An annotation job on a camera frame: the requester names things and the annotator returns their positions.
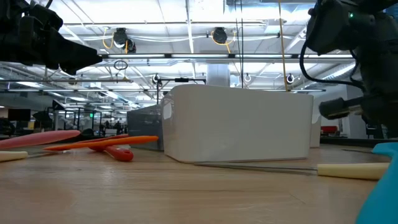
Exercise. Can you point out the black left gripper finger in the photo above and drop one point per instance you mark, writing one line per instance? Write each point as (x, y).
(74, 57)

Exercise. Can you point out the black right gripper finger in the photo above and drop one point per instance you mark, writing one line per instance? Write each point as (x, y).
(382, 115)

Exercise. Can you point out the blue silicone spatula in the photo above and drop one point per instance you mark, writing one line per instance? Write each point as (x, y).
(384, 193)

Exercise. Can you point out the pink silicone spatula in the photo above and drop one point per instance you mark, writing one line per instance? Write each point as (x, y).
(37, 138)

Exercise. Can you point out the dark red silicone spatula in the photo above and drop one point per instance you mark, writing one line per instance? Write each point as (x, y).
(115, 137)

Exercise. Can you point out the orange silicone spatula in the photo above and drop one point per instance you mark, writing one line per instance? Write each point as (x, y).
(109, 143)

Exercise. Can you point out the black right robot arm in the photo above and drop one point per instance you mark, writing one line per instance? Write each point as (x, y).
(373, 4)

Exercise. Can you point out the red sofa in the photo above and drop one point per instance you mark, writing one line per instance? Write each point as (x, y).
(329, 129)

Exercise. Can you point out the small white plastic bin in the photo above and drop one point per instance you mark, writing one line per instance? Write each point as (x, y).
(315, 130)

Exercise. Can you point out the grey translucent plastic bin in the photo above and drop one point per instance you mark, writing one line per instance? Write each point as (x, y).
(144, 127)

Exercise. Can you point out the large white plastic bin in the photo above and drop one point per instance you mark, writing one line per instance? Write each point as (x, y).
(236, 124)

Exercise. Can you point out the black aluminium table frame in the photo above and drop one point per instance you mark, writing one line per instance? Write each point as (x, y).
(357, 141)

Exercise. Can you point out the black camera rig frame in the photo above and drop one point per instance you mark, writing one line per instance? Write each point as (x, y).
(182, 80)

